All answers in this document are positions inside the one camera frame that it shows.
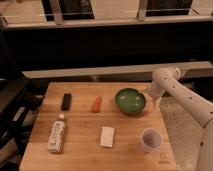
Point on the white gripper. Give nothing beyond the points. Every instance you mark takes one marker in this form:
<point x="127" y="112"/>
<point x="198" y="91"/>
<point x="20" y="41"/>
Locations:
<point x="154" y="90"/>

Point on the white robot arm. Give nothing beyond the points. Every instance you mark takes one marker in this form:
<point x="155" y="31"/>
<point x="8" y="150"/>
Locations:
<point x="166" y="79"/>

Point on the green ceramic bowl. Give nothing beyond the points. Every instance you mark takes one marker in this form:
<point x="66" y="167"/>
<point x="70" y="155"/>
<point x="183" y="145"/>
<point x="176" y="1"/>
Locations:
<point x="130" y="101"/>

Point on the white paper cup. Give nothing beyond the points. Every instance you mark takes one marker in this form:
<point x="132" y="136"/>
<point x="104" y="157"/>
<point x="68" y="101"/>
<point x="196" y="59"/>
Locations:
<point x="150" y="140"/>

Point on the orange carrot piece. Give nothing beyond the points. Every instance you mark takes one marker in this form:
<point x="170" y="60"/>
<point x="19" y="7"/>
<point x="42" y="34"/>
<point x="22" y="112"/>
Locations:
<point x="96" y="105"/>

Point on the white rectangular block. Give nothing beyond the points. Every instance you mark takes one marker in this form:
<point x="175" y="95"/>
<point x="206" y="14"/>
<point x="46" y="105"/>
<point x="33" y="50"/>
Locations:
<point x="107" y="136"/>

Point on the black rectangular block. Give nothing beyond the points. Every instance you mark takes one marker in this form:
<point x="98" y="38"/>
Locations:
<point x="66" y="101"/>

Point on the white plastic bottle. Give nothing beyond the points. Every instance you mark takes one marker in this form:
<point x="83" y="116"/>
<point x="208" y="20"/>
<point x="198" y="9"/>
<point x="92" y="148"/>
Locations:
<point x="56" y="136"/>

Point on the dark chair left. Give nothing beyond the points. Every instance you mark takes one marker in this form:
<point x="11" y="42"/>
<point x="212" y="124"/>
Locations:
<point x="16" y="101"/>

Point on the light wooden shelf rail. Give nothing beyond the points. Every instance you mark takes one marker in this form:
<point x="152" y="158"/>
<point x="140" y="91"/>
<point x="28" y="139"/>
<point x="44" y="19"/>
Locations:
<point x="188" y="67"/>

